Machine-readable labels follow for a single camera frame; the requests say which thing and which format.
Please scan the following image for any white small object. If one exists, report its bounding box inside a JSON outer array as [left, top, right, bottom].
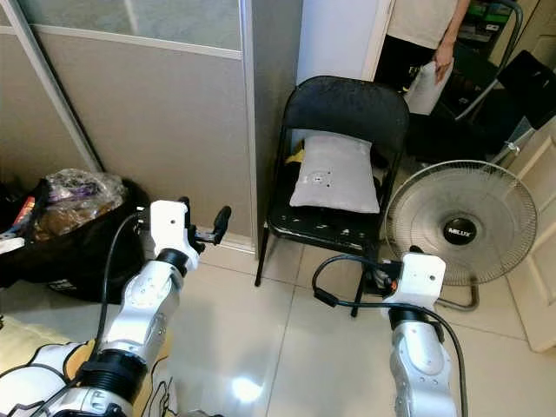
[[0, 236, 25, 255]]

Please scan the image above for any white plastic bag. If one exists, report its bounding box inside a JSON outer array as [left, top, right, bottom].
[[404, 59, 453, 116]]

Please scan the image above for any yellow cartoon blanket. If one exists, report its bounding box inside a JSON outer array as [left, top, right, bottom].
[[0, 314, 179, 417]]

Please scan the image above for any red printed packet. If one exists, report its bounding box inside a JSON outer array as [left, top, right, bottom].
[[13, 195, 36, 235]]

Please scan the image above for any black fabric bag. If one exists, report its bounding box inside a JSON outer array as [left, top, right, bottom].
[[0, 178, 144, 303]]

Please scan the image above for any grey square pillow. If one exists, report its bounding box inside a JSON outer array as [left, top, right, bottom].
[[288, 132, 381, 215]]

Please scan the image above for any yellow cloth piece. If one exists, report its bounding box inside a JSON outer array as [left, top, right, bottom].
[[282, 143, 305, 166]]

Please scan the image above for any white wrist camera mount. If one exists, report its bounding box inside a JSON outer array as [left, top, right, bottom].
[[393, 252, 447, 309], [149, 200, 192, 255]]

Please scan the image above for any white panelled door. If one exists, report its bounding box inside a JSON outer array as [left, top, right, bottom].
[[506, 120, 556, 353]]

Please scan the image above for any white upright panel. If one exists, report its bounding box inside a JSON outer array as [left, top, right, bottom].
[[295, 0, 394, 88]]

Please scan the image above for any green printed box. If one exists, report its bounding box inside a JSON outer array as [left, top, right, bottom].
[[465, 0, 513, 44]]

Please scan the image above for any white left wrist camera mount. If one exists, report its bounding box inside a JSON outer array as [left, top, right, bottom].
[[149, 200, 192, 255]]

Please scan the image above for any person bare hand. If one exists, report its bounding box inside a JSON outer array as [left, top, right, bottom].
[[433, 39, 455, 85]]

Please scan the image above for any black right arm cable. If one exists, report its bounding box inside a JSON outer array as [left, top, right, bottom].
[[312, 254, 470, 417]]

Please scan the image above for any black folding chair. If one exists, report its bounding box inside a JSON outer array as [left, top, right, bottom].
[[255, 75, 411, 318]]

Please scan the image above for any person in white shirt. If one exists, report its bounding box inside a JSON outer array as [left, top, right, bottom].
[[372, 0, 470, 88]]

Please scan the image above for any black tubular frame chair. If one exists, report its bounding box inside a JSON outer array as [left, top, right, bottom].
[[456, 0, 524, 122]]

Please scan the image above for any black flat panel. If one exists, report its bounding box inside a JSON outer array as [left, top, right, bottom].
[[497, 50, 556, 118]]

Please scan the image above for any clear stuffed plastic bag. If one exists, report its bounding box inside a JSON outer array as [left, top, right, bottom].
[[33, 169, 124, 242]]

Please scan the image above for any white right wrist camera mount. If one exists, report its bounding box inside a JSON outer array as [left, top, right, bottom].
[[393, 252, 447, 309]]

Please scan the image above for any grey standing fan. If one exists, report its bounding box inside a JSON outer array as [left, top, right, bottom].
[[385, 160, 539, 312]]

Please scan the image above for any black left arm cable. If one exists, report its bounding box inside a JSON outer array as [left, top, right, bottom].
[[101, 208, 153, 348]]

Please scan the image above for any grey sliding door wardrobe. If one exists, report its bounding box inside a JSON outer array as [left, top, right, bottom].
[[0, 0, 260, 253]]

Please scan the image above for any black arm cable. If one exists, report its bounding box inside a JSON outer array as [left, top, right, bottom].
[[312, 254, 470, 417], [101, 208, 153, 348]]

